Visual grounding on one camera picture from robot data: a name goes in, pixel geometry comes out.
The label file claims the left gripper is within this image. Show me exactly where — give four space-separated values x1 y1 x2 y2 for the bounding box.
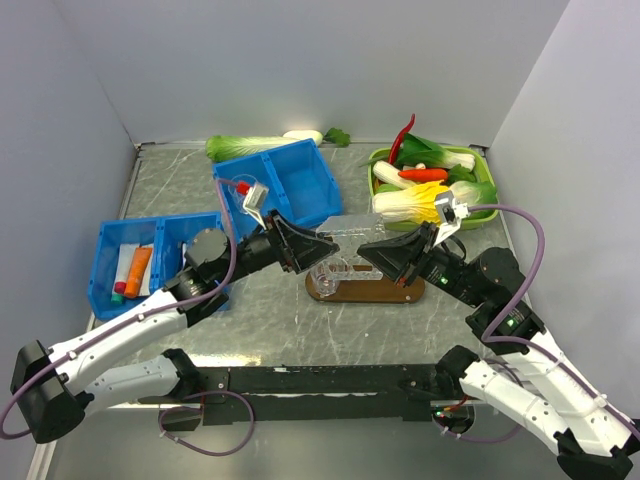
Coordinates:
216 209 339 287

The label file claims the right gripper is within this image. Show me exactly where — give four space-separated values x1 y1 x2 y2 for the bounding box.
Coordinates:
358 219 485 307

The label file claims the clear faceted plastic cup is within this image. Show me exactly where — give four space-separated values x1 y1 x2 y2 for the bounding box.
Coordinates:
310 263 344 298

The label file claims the clear plastic tray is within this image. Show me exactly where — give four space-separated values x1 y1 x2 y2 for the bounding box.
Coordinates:
316 213 387 282

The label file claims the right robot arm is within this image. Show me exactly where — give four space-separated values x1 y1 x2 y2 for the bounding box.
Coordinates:
357 224 639 479

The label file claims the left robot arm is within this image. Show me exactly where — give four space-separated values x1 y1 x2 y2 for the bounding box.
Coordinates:
10 210 339 444

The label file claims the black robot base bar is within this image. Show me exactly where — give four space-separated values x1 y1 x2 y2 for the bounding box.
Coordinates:
140 364 464 426

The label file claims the wooden oval tray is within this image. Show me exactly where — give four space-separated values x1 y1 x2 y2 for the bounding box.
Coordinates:
305 274 426 304

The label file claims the orange toothpaste tube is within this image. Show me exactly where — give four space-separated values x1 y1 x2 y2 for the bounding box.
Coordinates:
123 246 152 299

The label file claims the green vegetable basket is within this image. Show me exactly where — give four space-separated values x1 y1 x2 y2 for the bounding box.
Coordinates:
367 146 498 232

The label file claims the yellow napa cabbage toy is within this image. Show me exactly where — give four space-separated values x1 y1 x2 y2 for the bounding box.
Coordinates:
372 182 453 232

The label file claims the blue bin with cups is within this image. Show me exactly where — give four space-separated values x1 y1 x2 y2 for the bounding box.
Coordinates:
212 140 343 228

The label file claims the white corn toy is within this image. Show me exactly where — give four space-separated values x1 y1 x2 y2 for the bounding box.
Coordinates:
372 161 416 189

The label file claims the orange carrot toy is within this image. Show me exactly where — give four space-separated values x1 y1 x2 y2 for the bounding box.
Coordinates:
399 168 448 183

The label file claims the green white cabbage toy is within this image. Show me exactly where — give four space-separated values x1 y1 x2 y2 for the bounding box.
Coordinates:
449 181 498 207

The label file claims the green bok choy toy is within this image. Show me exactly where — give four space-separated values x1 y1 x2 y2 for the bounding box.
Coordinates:
392 133 476 171

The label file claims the red chili pepper toy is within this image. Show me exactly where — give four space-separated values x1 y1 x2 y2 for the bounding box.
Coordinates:
388 114 416 165

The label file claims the white radish toy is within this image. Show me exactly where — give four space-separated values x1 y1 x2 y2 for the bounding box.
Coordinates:
283 130 324 144

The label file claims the green leaf toy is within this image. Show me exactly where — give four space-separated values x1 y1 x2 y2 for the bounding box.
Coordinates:
323 127 351 148

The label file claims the green napa cabbage toy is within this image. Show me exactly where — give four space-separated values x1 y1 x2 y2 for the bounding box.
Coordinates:
205 135 297 163

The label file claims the blue bin with toiletries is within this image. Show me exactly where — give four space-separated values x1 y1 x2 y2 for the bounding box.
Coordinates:
87 211 222 321

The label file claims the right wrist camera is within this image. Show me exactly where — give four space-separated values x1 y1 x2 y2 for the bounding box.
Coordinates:
434 191 470 246

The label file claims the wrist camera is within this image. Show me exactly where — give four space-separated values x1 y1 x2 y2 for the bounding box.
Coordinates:
434 191 470 246
243 182 269 229

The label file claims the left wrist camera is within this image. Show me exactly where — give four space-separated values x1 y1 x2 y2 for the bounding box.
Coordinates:
243 182 269 229

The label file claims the aluminium rail frame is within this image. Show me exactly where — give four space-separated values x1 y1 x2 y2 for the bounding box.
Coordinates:
27 142 599 480

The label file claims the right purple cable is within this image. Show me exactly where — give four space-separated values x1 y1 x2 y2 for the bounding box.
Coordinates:
432 203 640 444

